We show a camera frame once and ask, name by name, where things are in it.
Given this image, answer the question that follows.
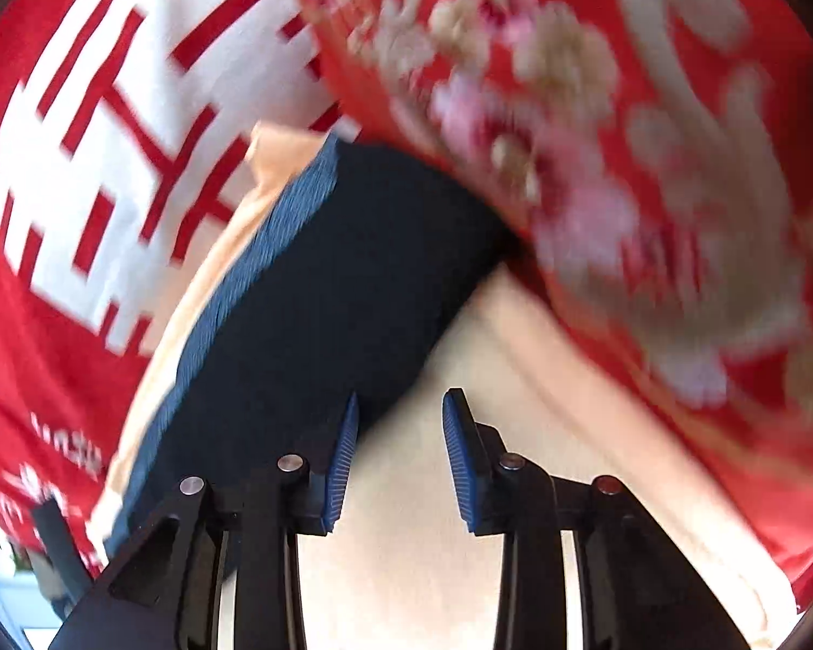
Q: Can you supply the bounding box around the dark grey bar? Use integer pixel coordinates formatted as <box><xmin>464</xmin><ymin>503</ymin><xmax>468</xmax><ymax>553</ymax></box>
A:
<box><xmin>33</xmin><ymin>497</ymin><xmax>92</xmax><ymax>607</ymax></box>

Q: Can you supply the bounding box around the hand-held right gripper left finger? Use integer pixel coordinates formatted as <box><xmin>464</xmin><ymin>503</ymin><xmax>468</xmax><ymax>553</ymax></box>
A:
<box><xmin>47</xmin><ymin>391</ymin><xmax>362</xmax><ymax>650</ymax></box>

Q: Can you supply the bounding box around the red floral printed blanket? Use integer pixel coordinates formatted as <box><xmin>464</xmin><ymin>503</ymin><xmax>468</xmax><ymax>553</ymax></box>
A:
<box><xmin>288</xmin><ymin>0</ymin><xmax>813</xmax><ymax>617</ymax></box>

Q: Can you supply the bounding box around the red white patterned blanket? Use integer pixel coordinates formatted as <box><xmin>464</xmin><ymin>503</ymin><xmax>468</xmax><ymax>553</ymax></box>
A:
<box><xmin>0</xmin><ymin>0</ymin><xmax>362</xmax><ymax>580</ymax></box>

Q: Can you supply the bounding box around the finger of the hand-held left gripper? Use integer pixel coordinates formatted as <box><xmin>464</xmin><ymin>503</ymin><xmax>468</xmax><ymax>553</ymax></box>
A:
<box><xmin>100</xmin><ymin>134</ymin><xmax>520</xmax><ymax>560</ymax></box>

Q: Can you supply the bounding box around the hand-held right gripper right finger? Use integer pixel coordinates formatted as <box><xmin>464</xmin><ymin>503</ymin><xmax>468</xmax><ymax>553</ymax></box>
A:
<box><xmin>442</xmin><ymin>387</ymin><xmax>753</xmax><ymax>650</ymax></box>

